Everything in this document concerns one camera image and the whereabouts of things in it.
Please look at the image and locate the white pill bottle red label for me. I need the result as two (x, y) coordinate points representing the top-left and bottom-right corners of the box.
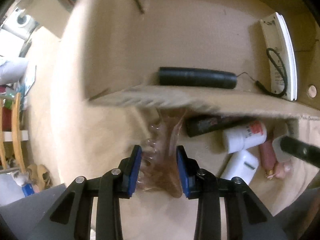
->
(222, 120), (267, 154)

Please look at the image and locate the pink toy figure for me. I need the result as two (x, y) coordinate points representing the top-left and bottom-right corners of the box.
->
(259, 140), (292, 180)

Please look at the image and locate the white earbuds case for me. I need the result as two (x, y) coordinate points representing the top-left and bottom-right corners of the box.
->
(220, 150), (259, 185)

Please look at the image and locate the white remote control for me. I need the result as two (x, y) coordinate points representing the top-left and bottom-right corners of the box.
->
(260, 12), (298, 101)

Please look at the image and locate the yellow wooden chair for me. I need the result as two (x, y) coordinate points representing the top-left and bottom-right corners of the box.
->
(1, 93), (26, 174)

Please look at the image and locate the open cardboard box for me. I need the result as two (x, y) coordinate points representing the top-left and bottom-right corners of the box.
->
(60, 0), (319, 120)

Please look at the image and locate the black cylindrical flashlight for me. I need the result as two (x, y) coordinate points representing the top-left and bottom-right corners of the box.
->
(158, 67), (237, 89)

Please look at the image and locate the grey stuffed bag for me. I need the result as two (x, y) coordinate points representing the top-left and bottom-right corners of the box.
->
(0, 56), (28, 85)

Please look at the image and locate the white washing machine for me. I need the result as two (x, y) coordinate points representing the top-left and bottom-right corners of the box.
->
(1, 8), (39, 58)

